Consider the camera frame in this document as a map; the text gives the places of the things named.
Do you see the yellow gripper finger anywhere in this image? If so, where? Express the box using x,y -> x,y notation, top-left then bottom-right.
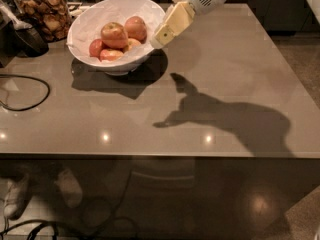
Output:
150,2 -> 195,49

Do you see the large top red apple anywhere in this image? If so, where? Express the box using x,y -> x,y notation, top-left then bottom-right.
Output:
100,22 -> 128,49

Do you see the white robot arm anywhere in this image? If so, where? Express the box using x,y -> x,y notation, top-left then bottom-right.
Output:
150,0 -> 226,49

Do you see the red apple back right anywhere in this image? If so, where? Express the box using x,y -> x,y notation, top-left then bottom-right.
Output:
124,16 -> 147,41

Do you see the yellowish apple middle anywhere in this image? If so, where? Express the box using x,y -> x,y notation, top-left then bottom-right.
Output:
123,38 -> 141,52

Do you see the red apple front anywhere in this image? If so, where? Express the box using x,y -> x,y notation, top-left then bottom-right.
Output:
99,49 -> 124,61

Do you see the red apple left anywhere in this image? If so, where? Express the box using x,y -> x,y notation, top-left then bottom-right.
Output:
89,39 -> 106,58

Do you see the white bowl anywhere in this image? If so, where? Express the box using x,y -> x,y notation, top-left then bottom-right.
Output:
66,0 -> 169,77

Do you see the white paper bowl liner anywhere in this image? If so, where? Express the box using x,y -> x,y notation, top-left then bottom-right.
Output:
66,0 -> 168,65

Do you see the glass jar of chips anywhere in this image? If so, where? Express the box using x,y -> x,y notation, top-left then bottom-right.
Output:
14,0 -> 71,42

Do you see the black round appliance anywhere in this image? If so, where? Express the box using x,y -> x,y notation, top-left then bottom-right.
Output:
15,28 -> 49,57

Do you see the black cable on table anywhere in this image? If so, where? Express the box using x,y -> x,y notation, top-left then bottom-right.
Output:
0,73 -> 51,112

